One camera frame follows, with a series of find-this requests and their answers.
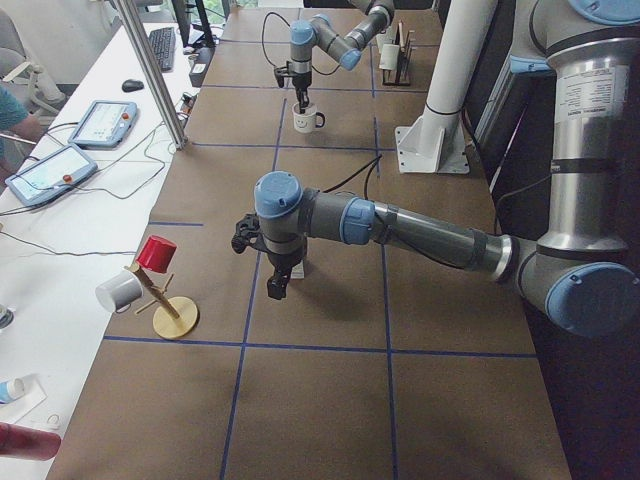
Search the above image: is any black computer mouse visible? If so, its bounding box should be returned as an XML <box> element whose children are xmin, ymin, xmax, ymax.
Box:
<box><xmin>121</xmin><ymin>79</ymin><xmax>144</xmax><ymax>93</ymax></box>

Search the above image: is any black keyboard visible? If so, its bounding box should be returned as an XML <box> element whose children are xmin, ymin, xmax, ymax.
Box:
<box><xmin>148</xmin><ymin>27</ymin><xmax>176</xmax><ymax>72</ymax></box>

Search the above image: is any white milk carton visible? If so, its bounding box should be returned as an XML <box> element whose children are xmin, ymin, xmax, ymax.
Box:
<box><xmin>291</xmin><ymin>261</ymin><xmax>305</xmax><ymax>280</ymax></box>

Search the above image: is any red bottle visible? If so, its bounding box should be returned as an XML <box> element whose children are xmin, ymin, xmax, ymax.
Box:
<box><xmin>1</xmin><ymin>423</ymin><xmax>62</xmax><ymax>461</ymax></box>

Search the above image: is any white smiley mug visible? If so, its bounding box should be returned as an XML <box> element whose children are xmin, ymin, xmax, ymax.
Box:
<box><xmin>292</xmin><ymin>102</ymin><xmax>326</xmax><ymax>134</ymax></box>

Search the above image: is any upper teach pendant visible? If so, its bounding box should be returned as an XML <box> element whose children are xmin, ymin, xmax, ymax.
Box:
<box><xmin>69</xmin><ymin>100</ymin><xmax>138</xmax><ymax>150</ymax></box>

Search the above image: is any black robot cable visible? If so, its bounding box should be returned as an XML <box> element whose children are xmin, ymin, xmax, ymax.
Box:
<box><xmin>322</xmin><ymin>155</ymin><xmax>385</xmax><ymax>199</ymax></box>

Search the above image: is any red cup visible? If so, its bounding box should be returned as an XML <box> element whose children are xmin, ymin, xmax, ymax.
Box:
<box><xmin>136</xmin><ymin>235</ymin><xmax>177</xmax><ymax>274</ymax></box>

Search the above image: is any white pillar with base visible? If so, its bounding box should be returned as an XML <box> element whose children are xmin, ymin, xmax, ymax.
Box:
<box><xmin>395</xmin><ymin>0</ymin><xmax>498</xmax><ymax>174</ymax></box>

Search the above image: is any white cup in rack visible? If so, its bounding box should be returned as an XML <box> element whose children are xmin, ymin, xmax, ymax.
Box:
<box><xmin>379</xmin><ymin>43</ymin><xmax>400</xmax><ymax>71</ymax></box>

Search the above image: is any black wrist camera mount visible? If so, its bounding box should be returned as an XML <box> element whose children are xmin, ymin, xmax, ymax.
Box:
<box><xmin>231</xmin><ymin>213</ymin><xmax>267</xmax><ymax>254</ymax></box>

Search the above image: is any lower teach pendant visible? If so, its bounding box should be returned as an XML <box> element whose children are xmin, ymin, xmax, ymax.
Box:
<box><xmin>5</xmin><ymin>145</ymin><xmax>98</xmax><ymax>207</ymax></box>

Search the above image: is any wooden mug tree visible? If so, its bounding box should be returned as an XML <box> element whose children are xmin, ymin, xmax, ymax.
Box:
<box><xmin>128</xmin><ymin>261</ymin><xmax>199</xmax><ymax>340</ymax></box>

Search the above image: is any teach pendant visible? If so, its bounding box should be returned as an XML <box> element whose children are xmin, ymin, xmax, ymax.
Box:
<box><xmin>69</xmin><ymin>100</ymin><xmax>138</xmax><ymax>150</ymax></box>
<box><xmin>5</xmin><ymin>145</ymin><xmax>98</xmax><ymax>207</ymax></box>

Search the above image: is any grey white cup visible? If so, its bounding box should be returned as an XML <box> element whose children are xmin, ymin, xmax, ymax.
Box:
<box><xmin>95</xmin><ymin>270</ymin><xmax>143</xmax><ymax>313</ymax></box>

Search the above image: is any small white blue bottle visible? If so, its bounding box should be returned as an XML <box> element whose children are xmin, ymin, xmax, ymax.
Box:
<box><xmin>0</xmin><ymin>378</ymin><xmax>26</xmax><ymax>405</ymax></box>

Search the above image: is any aluminium frame post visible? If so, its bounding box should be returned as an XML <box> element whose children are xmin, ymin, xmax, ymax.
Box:
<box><xmin>114</xmin><ymin>0</ymin><xmax>187</xmax><ymax>150</ymax></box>

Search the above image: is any black wire rack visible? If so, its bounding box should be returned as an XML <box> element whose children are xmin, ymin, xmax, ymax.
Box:
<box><xmin>377</xmin><ymin>20</ymin><xmax>414</xmax><ymax>86</ymax></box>

